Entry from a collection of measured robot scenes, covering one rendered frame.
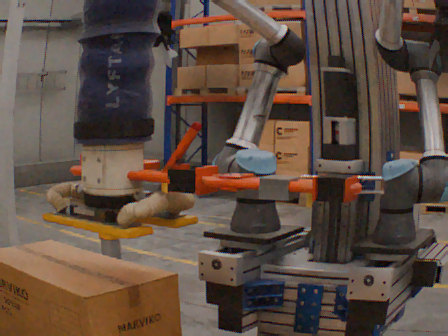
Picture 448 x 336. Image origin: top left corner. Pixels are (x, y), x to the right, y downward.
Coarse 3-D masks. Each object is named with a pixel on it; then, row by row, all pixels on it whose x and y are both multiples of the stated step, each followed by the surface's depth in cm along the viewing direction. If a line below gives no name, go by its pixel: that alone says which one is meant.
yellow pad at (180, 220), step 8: (104, 216) 169; (168, 216) 159; (176, 216) 160; (184, 216) 163; (192, 216) 163; (152, 224) 160; (160, 224) 158; (168, 224) 157; (176, 224) 156; (184, 224) 159
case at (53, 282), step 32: (0, 256) 171; (32, 256) 177; (64, 256) 183; (96, 256) 187; (0, 288) 168; (32, 288) 155; (64, 288) 146; (96, 288) 150; (128, 288) 155; (160, 288) 167; (0, 320) 172; (32, 320) 158; (64, 320) 148; (96, 320) 144; (128, 320) 155; (160, 320) 167
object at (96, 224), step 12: (72, 204) 156; (48, 216) 155; (60, 216) 154; (72, 216) 152; (84, 216) 153; (96, 216) 154; (108, 216) 147; (84, 228) 147; (96, 228) 145; (108, 228) 143; (120, 228) 142; (132, 228) 144; (144, 228) 145
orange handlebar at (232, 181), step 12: (72, 168) 164; (144, 168) 177; (156, 168) 182; (132, 180) 153; (144, 180) 150; (156, 180) 148; (204, 180) 141; (216, 180) 140; (228, 180) 138; (240, 180) 137; (252, 180) 136; (300, 180) 135
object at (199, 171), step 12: (168, 168) 144; (180, 168) 148; (192, 168) 151; (204, 168) 143; (216, 168) 147; (168, 180) 145; (180, 180) 143; (192, 180) 142; (168, 192) 145; (180, 192) 143; (192, 192) 141; (204, 192) 143
